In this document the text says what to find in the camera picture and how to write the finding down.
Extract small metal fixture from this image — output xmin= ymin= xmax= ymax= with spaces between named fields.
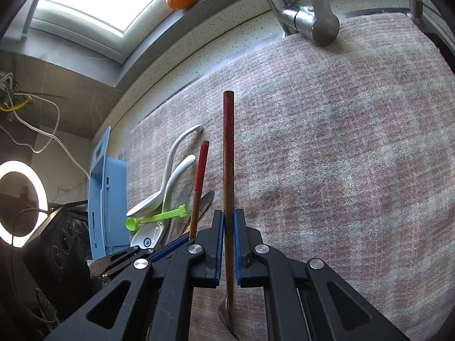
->
xmin=407 ymin=0 xmax=425 ymax=25

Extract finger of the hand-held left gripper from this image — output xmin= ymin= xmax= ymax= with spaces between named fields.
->
xmin=89 ymin=235 xmax=191 ymax=279

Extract stainless steel knife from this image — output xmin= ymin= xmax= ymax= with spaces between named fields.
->
xmin=185 ymin=190 xmax=216 ymax=235

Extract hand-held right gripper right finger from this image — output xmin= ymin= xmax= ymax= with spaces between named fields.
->
xmin=233 ymin=208 xmax=413 ymax=341

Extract ring light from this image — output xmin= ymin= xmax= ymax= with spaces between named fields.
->
xmin=0 ymin=160 xmax=48 ymax=248

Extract window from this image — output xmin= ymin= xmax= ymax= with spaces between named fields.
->
xmin=21 ymin=0 xmax=200 ymax=65

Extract blue plastic cutlery rack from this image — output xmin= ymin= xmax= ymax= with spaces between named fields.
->
xmin=87 ymin=125 xmax=129 ymax=261

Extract white ceramic spoon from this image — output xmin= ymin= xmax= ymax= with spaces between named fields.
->
xmin=126 ymin=124 xmax=203 ymax=218
xmin=130 ymin=154 xmax=197 ymax=251

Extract yellow wire bundle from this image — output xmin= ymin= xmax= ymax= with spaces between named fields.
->
xmin=0 ymin=73 xmax=34 ymax=121

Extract green plastic spoon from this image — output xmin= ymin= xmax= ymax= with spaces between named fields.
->
xmin=125 ymin=204 xmax=187 ymax=232

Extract red wooden handle utensil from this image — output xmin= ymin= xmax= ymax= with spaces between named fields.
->
xmin=188 ymin=141 xmax=210 ymax=239

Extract red wooden handle metal spoon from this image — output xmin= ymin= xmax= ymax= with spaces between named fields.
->
xmin=218 ymin=91 xmax=239 ymax=332

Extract pink checked blanket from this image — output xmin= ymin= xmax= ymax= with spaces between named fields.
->
xmin=126 ymin=12 xmax=455 ymax=341

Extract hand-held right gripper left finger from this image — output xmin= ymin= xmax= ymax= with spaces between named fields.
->
xmin=43 ymin=209 xmax=225 ymax=341

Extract chrome faucet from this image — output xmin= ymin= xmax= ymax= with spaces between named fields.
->
xmin=254 ymin=0 xmax=341 ymax=47

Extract white cable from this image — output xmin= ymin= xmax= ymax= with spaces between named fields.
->
xmin=0 ymin=92 xmax=91 ymax=180

